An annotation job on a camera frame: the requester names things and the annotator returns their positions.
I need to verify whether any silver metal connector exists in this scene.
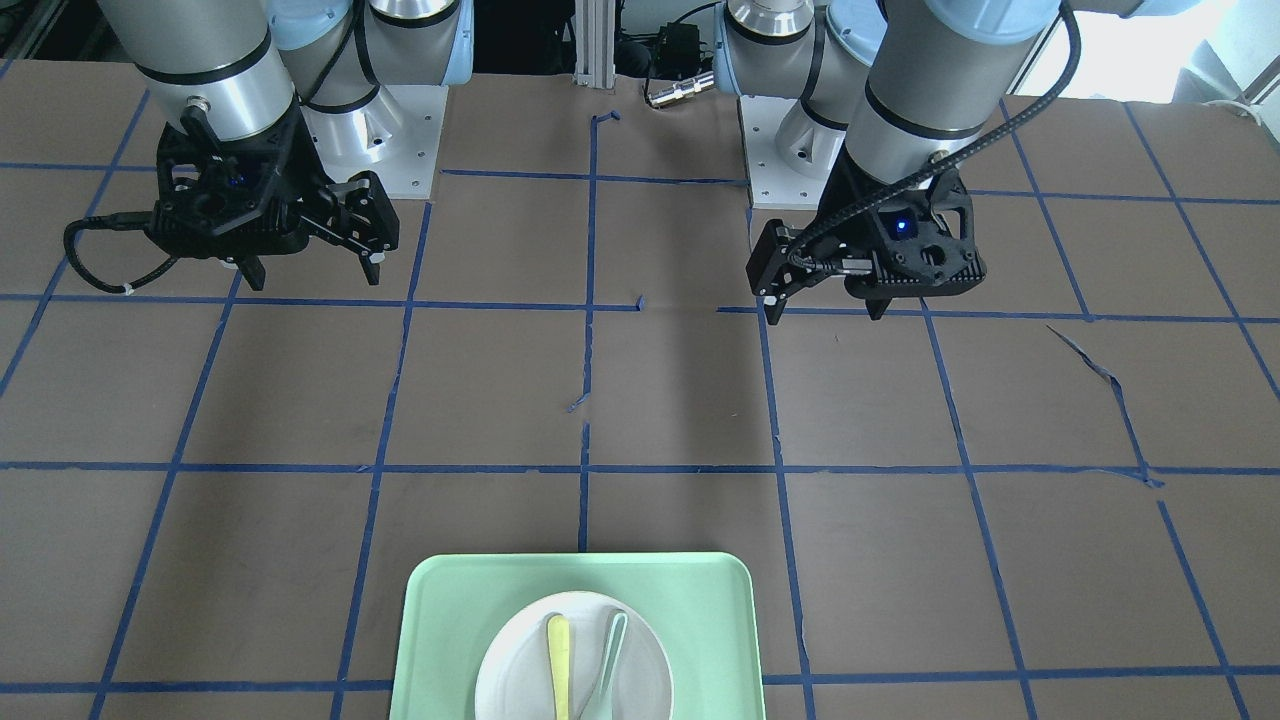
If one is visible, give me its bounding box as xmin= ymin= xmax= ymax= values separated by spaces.
xmin=644 ymin=70 xmax=716 ymax=110

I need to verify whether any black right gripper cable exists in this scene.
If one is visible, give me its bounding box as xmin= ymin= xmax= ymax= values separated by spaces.
xmin=63 ymin=208 xmax=180 ymax=293

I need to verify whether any white round plate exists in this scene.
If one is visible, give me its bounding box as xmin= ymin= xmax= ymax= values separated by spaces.
xmin=474 ymin=591 xmax=675 ymax=719

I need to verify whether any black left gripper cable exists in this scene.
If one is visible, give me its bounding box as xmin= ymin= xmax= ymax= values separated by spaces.
xmin=785 ymin=0 xmax=1087 ymax=272

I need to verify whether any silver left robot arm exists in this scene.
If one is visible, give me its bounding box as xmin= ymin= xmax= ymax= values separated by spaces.
xmin=713 ymin=1 xmax=1082 ymax=325

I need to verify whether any pale green plastic spoon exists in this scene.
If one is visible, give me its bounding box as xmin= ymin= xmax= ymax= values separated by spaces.
xmin=577 ymin=609 xmax=628 ymax=719

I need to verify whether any yellow plastic fork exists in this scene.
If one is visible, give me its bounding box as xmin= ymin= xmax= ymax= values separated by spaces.
xmin=547 ymin=612 xmax=572 ymax=720

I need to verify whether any light green plastic tray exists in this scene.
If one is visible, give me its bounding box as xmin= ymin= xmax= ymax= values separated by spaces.
xmin=390 ymin=552 xmax=765 ymax=719

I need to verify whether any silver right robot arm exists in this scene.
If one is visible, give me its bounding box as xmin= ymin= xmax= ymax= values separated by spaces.
xmin=63 ymin=1 xmax=475 ymax=295

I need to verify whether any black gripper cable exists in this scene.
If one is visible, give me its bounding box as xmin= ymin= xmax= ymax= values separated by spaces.
xmin=785 ymin=0 xmax=1087 ymax=272
xmin=63 ymin=208 xmax=180 ymax=293

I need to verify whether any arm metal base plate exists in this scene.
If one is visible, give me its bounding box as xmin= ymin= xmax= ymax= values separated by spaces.
xmin=303 ymin=85 xmax=451 ymax=201
xmin=740 ymin=96 xmax=845 ymax=211

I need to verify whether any black power adapter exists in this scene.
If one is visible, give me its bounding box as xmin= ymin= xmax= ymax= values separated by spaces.
xmin=655 ymin=22 xmax=701 ymax=72

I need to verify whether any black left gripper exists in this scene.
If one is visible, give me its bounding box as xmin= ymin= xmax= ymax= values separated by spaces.
xmin=746 ymin=168 xmax=987 ymax=325

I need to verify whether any aluminium frame post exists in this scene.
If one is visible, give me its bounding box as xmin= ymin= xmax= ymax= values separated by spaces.
xmin=572 ymin=0 xmax=620 ymax=92

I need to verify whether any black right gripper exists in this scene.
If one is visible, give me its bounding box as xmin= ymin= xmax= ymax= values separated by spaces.
xmin=143 ymin=100 xmax=401 ymax=290

